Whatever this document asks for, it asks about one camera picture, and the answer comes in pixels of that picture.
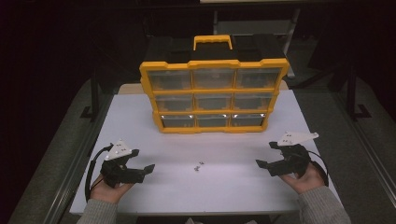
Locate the person's left hand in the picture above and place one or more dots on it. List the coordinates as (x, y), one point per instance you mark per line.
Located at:
(106, 194)

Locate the person's right hand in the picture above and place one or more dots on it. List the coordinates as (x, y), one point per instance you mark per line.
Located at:
(306, 182)

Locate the metal floor rail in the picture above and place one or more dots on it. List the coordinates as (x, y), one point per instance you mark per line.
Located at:
(77, 168)
(370, 155)

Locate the small clear plastic drawer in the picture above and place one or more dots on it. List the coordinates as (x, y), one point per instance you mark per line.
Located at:
(174, 103)

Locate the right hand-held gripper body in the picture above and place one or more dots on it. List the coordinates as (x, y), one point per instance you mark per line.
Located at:
(294, 160)

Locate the black metal stand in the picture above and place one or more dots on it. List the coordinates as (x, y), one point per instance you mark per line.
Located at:
(95, 93)
(351, 93)

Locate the yellow black organizer cabinet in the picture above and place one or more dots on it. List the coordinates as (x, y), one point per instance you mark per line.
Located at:
(214, 63)

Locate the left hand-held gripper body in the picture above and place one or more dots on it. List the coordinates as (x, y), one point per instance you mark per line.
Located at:
(115, 171)

